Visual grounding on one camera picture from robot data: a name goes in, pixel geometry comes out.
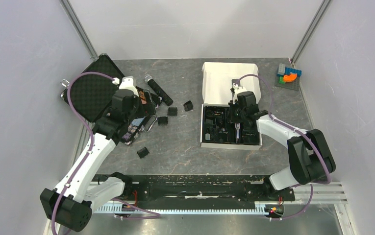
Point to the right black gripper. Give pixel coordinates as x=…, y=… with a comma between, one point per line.
x=232, y=119

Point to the white clipper kit box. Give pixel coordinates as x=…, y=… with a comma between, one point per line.
x=217, y=81

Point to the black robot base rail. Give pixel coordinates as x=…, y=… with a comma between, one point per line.
x=245, y=187

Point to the black microphone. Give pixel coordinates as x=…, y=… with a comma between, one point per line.
x=158, y=90

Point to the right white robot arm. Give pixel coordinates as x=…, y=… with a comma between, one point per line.
x=310, y=160

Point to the black clipper comb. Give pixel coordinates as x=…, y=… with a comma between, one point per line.
x=172, y=111
x=188, y=106
x=143, y=152
x=162, y=121

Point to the orange curved toy piece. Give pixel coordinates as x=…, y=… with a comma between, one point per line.
x=290, y=77

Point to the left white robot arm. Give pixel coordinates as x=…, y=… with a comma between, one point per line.
x=71, y=203

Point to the blue toy brick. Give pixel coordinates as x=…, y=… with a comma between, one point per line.
x=289, y=71

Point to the grey toy brick baseplate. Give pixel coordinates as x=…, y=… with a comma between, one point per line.
x=291, y=86

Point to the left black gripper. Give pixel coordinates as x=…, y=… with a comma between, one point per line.
x=146, y=109

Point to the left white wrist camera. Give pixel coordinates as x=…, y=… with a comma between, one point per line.
x=128, y=83

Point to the silver hair clipper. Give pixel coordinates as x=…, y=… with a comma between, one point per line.
x=238, y=132

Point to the green toy brick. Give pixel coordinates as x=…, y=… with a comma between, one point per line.
x=281, y=80

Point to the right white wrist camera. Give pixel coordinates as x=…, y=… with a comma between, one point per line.
x=236, y=90

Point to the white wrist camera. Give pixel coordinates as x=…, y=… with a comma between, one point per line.
x=128, y=83
x=236, y=90

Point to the white cable duct strip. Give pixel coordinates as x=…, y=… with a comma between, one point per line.
x=116, y=207

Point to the grey toy brick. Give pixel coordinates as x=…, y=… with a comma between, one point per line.
x=281, y=70

